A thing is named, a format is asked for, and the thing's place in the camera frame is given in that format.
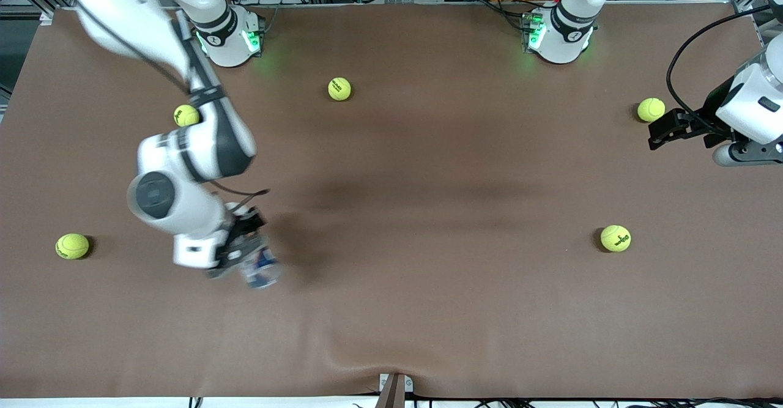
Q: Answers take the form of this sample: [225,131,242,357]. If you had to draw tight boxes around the brown mounting bar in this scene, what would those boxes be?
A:
[375,374,406,408]

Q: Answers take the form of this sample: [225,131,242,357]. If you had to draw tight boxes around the brown table mat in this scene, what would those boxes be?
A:
[0,3,783,400]

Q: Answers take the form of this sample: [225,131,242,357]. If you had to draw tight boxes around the grey metal bracket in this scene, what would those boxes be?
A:
[379,373,414,394]

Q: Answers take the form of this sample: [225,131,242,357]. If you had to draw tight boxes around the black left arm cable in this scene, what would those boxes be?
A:
[666,3,773,132]

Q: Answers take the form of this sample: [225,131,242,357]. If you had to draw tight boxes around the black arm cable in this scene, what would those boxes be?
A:
[92,4,270,213]
[666,3,773,132]

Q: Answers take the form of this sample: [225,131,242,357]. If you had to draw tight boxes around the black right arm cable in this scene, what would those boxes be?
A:
[92,4,270,213]

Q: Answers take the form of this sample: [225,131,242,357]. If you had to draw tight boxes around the white blue tennis ball can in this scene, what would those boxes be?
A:
[240,243,283,290]

